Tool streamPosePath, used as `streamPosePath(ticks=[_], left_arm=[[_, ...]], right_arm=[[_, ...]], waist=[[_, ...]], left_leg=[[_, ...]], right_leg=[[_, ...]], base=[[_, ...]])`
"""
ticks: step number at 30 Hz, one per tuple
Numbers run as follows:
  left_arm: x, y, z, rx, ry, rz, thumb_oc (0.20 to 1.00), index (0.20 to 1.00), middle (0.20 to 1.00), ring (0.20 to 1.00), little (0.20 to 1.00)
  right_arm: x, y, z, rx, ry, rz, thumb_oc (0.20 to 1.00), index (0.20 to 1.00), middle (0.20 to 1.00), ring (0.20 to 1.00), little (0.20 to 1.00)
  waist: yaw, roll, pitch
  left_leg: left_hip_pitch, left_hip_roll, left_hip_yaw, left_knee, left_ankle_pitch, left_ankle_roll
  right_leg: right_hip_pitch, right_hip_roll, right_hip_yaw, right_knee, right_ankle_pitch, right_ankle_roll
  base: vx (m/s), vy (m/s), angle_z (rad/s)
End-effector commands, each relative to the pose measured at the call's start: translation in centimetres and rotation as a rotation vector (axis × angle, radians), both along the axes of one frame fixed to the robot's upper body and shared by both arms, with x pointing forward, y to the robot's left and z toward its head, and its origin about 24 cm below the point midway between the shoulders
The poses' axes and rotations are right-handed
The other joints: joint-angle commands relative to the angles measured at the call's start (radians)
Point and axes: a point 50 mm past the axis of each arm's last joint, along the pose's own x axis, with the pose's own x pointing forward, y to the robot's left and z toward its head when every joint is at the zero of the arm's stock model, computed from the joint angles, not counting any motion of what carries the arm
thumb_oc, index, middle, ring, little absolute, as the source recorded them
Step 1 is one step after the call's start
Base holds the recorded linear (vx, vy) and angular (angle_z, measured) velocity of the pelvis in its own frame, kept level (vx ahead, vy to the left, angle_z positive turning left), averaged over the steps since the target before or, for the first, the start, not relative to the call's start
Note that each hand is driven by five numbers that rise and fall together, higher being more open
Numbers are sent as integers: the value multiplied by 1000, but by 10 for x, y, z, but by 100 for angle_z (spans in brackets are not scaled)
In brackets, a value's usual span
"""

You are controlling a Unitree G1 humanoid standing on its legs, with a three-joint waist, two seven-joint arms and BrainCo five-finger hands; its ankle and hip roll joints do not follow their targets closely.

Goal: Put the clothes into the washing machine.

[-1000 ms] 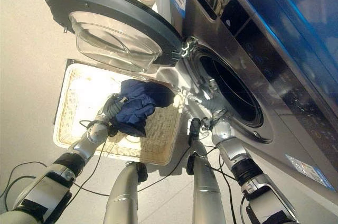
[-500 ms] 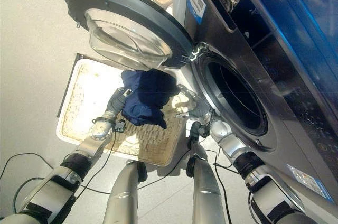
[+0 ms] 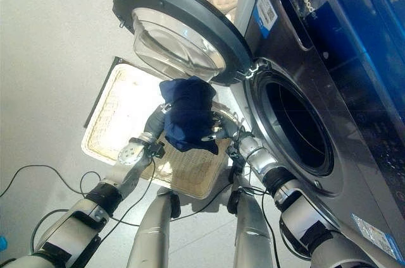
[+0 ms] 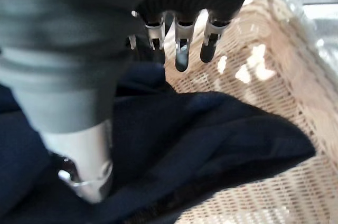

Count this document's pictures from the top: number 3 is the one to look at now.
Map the thin black floor cable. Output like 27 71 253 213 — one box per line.
0 164 103 198

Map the round washing machine door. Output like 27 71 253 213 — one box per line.
109 0 256 87

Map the black cable between legs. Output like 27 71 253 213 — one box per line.
110 182 234 227

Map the blue white label sticker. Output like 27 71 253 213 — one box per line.
252 0 278 40

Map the silver door hinge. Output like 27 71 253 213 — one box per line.
237 58 272 79

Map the blue silver energy sticker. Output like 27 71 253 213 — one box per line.
350 212 405 264

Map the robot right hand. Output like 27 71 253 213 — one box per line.
201 111 242 143

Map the dark grey washing machine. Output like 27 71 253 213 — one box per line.
230 0 405 266

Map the detergent drawer with handle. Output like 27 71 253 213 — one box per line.
275 0 317 52

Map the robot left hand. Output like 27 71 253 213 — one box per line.
143 102 174 139

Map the dark blue garment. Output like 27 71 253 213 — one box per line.
159 75 220 155

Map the black frame under basket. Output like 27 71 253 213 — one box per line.
82 56 125 128

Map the robot right leg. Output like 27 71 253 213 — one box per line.
227 169 275 268

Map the cream wicker laundry basket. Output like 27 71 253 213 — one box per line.
80 64 239 200

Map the robot leg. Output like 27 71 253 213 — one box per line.
126 189 182 268
227 169 275 268

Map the robot left leg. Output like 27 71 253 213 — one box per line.
126 189 182 268

